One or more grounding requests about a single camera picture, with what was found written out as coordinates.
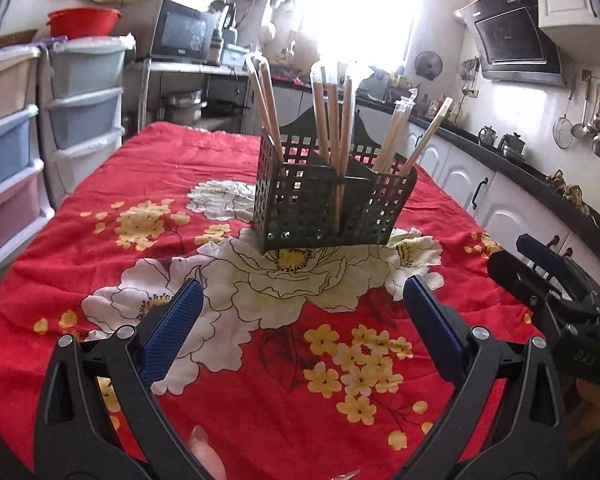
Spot blue plastic box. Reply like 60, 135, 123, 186
221, 44, 250, 70

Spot white lower kitchen cabinets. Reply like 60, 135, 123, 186
418, 122, 600, 284

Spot metal shelf rack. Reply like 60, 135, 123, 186
124, 58, 249, 133

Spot small round wall fan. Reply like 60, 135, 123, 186
414, 51, 444, 81

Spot dark teapot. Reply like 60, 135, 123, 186
498, 132, 526, 165

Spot hanging steel strainer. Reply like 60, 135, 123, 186
552, 79, 577, 150

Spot black microwave oven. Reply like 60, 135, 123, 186
114, 0, 215, 63

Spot dark green utensil basket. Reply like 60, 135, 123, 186
252, 108, 417, 252

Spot red floral tablecloth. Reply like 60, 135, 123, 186
0, 124, 534, 479

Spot beige blue pink drawer tower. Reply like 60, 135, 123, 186
0, 44, 55, 269

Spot person's right hand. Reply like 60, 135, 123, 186
567, 378, 600, 444

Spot black range hood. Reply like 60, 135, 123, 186
458, 0, 564, 87

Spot steel cooking pot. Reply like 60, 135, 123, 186
162, 90, 207, 126

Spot grey plastic drawer tower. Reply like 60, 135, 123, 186
36, 35, 135, 208

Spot person's left hand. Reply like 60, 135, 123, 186
187, 426, 226, 480

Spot red plastic basin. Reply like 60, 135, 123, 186
47, 8, 122, 39

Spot hanging steel ladle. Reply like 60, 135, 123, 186
569, 78, 594, 140

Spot steel kettle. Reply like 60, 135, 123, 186
478, 126, 498, 148

